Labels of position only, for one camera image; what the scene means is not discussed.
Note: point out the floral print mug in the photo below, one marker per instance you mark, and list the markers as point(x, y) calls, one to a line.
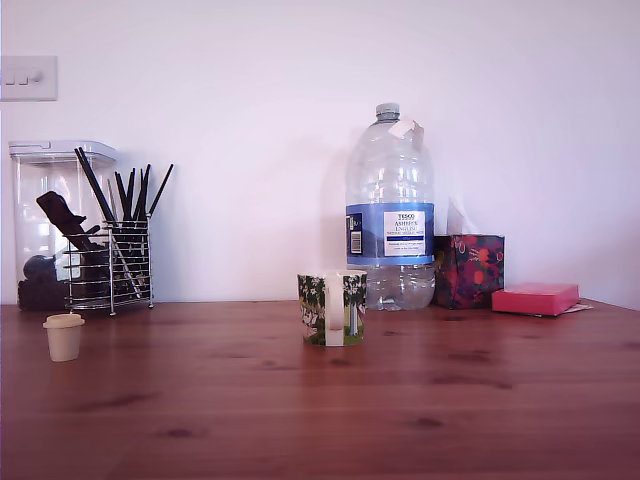
point(332, 310)

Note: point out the white wall switch plate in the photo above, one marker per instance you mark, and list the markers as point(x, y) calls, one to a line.
point(30, 80)

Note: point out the large clear water bottle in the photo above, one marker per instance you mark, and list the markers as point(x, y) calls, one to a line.
point(390, 235)

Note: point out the dark coffee beans pile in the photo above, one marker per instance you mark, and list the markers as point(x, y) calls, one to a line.
point(40, 297)

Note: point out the clear plastic storage container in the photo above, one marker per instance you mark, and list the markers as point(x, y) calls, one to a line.
point(40, 170)

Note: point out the white tissue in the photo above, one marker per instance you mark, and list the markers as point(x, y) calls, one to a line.
point(457, 220)

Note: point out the black chopstick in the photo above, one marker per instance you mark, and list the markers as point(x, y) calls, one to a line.
point(130, 195)
point(92, 184)
point(121, 196)
point(138, 195)
point(98, 182)
point(160, 190)
point(145, 192)

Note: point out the floral tissue box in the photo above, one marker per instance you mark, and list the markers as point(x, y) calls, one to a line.
point(467, 270)

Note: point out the pink flat box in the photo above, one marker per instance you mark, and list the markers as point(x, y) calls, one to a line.
point(535, 300)

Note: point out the paper sheet under box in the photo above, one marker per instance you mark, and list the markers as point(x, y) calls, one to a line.
point(582, 306)

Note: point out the black plastic scoop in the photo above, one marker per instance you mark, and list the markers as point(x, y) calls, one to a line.
point(55, 210)

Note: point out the cream coffee capsule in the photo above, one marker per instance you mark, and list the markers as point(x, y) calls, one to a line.
point(63, 342)

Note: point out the thin silver metal stick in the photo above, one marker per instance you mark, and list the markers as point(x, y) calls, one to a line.
point(116, 210)

